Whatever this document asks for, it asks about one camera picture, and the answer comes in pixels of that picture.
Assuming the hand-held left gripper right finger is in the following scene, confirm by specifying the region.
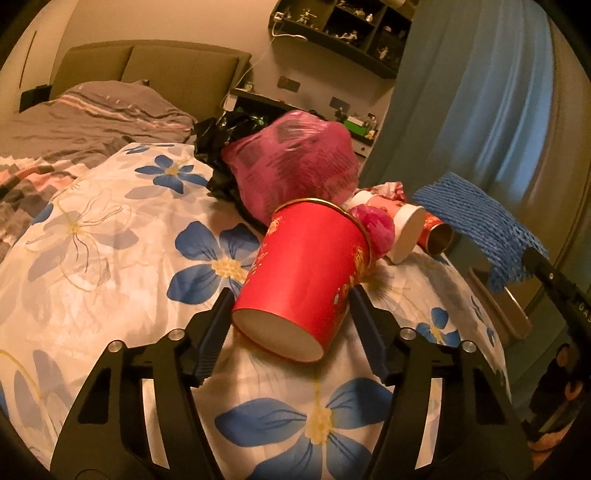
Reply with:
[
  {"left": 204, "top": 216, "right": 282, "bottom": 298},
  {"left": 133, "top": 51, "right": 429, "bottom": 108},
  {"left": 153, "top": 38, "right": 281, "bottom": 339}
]
[{"left": 348, "top": 284, "right": 536, "bottom": 480}]

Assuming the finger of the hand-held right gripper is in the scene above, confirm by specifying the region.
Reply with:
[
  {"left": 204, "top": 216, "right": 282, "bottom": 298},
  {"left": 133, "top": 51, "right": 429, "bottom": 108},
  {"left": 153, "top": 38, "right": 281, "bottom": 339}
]
[{"left": 522, "top": 247, "right": 591, "bottom": 333}]

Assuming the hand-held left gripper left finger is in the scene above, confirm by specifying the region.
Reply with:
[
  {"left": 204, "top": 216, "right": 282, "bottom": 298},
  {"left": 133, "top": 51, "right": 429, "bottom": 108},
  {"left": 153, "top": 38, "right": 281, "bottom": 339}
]
[{"left": 50, "top": 287, "right": 237, "bottom": 480}]

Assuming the red paper cup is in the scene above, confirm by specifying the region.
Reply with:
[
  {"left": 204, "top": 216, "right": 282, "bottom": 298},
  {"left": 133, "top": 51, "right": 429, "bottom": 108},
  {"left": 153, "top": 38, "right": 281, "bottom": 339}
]
[{"left": 231, "top": 198, "right": 372, "bottom": 364}]

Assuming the blue foam net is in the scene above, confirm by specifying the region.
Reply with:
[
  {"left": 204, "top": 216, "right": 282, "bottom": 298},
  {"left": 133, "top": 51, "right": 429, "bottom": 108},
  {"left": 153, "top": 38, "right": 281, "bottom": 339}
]
[{"left": 411, "top": 172, "right": 550, "bottom": 294}]

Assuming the pink wrapper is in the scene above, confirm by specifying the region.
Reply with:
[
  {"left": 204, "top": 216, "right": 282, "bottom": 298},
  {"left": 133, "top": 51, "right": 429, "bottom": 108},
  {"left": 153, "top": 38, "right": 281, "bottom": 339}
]
[{"left": 348, "top": 205, "right": 395, "bottom": 259}]

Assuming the pink plastic bag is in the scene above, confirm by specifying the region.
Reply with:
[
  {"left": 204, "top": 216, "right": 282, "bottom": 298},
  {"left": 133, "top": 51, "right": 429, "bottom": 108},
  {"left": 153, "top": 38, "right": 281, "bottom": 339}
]
[{"left": 221, "top": 111, "right": 360, "bottom": 224}]

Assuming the pink tube with white cap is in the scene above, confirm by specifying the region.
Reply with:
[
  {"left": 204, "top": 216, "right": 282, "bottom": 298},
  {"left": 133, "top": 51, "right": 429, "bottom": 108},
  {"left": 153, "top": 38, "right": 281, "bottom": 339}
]
[{"left": 346, "top": 190, "right": 426, "bottom": 265}]

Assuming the red gold-rimmed cup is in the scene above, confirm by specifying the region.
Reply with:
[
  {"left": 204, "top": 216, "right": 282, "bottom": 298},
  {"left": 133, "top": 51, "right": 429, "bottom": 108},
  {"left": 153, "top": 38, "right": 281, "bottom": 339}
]
[{"left": 416, "top": 212, "right": 455, "bottom": 257}]

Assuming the blue floral blanket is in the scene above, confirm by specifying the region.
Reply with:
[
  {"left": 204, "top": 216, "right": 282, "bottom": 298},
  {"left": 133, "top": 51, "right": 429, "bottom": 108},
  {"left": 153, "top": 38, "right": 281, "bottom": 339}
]
[{"left": 0, "top": 142, "right": 511, "bottom": 480}]

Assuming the white and red crumpled wrapper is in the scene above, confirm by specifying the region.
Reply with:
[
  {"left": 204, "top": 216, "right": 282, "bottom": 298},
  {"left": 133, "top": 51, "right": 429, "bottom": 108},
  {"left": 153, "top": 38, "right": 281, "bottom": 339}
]
[{"left": 365, "top": 182, "right": 407, "bottom": 204}]

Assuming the black plastic bag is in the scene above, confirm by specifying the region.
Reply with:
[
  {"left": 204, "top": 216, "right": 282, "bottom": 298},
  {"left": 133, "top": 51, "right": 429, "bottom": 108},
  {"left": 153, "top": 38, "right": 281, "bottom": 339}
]
[{"left": 193, "top": 108, "right": 271, "bottom": 204}]

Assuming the blue curtain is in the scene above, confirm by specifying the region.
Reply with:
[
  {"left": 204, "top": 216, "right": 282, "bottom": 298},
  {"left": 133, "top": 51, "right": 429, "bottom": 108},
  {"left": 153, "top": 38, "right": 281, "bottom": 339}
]
[{"left": 358, "top": 0, "right": 561, "bottom": 197}]

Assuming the beige bed headboard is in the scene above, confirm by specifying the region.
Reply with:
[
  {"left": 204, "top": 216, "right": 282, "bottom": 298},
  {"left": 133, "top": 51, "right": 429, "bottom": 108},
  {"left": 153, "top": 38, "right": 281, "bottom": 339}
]
[{"left": 48, "top": 41, "right": 252, "bottom": 123}]

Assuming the row of figurines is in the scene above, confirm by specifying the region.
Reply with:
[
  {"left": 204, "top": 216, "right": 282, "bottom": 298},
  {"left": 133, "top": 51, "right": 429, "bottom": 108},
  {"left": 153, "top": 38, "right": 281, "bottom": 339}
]
[{"left": 281, "top": 0, "right": 409, "bottom": 61}]

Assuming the white cable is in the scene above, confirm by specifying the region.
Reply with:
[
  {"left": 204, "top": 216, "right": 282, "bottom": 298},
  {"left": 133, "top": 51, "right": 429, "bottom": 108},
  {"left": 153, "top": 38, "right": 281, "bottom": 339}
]
[{"left": 222, "top": 18, "right": 282, "bottom": 109}]

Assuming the dark wall shelf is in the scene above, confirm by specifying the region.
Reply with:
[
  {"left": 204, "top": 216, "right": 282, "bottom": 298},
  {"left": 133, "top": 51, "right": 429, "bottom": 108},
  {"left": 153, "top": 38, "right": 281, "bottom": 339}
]
[{"left": 269, "top": 0, "right": 414, "bottom": 79}]

